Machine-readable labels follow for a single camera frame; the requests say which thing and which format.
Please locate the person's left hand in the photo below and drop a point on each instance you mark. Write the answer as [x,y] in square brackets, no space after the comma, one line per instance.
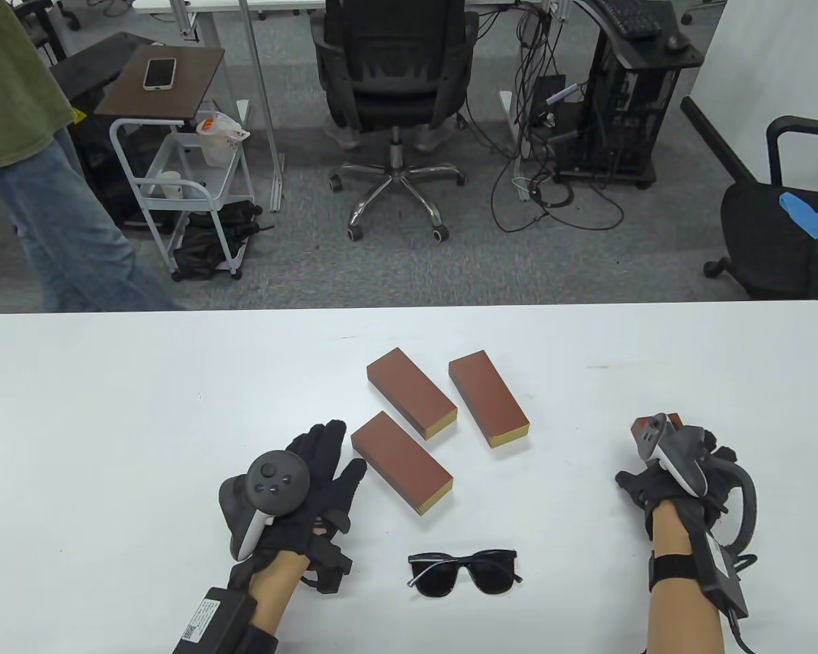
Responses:
[327,477]

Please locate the person's right hand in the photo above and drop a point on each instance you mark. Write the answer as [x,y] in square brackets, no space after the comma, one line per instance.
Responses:
[654,487]

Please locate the brown sliding storage box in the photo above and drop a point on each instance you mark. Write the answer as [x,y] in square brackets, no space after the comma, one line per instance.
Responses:
[409,388]
[487,398]
[399,463]
[675,419]

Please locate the black sunglasses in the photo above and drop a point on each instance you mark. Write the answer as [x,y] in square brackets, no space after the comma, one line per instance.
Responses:
[443,579]

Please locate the person's right forearm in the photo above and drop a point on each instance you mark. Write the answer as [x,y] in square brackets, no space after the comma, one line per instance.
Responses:
[682,599]

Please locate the person's left forearm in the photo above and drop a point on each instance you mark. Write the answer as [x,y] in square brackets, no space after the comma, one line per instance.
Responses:
[276,593]

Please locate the grey tracking controller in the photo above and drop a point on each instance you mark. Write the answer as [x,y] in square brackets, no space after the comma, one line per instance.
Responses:
[276,480]
[682,456]

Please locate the black wrist battery pack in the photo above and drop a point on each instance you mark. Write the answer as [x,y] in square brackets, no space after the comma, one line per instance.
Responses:
[726,575]
[218,623]

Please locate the black bag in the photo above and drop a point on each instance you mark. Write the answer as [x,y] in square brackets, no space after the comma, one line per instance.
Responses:
[201,248]

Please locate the black armchair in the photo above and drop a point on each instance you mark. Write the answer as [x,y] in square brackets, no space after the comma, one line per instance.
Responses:
[763,231]

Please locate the white paper cup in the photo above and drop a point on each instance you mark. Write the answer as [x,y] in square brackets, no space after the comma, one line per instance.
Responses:
[171,185]

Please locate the white plastic bag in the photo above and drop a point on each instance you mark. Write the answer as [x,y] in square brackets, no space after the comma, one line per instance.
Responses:
[215,143]

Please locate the white utility cart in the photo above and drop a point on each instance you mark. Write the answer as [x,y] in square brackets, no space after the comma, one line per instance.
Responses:
[128,170]

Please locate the black computer tower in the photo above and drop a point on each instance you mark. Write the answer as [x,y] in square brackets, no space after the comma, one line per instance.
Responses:
[613,116]

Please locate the black mesh office chair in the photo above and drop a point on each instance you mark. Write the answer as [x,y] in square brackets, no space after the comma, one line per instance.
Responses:
[395,68]

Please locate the brown side table top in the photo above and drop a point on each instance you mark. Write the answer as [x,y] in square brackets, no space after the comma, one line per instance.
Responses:
[191,75]

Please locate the black computer cart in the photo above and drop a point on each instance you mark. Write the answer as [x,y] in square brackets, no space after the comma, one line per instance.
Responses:
[654,58]

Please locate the white partition board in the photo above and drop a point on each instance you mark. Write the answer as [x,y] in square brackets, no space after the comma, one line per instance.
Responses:
[777,68]

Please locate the white smartphone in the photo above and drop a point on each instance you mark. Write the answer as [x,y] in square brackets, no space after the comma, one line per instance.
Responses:
[159,73]

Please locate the black computer mouse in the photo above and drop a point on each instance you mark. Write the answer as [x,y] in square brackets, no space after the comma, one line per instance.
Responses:
[677,42]

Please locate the black keyboard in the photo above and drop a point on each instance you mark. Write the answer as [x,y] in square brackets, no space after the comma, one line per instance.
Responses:
[630,19]

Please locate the black equipment cabinet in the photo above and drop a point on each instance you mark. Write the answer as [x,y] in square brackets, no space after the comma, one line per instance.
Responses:
[88,68]

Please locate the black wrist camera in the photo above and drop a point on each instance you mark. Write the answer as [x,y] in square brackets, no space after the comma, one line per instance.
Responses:
[330,565]

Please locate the silver aluminium post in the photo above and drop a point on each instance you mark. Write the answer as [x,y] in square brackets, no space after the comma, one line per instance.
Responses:
[259,88]

